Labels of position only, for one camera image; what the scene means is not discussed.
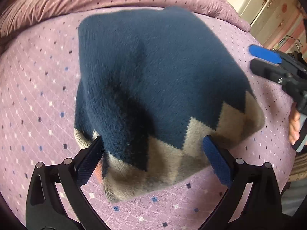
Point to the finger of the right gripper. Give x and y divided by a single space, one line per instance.
265 54
264 69

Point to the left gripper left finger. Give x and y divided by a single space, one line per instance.
44 209

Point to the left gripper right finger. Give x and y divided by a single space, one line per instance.
263 206

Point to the navy argyle knit sweater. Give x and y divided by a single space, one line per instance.
153 84

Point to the metal clothes hanger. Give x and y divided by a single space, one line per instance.
289 43

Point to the person's right hand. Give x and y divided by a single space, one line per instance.
294 124

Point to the white ornate wardrobe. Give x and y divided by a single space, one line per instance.
268 18

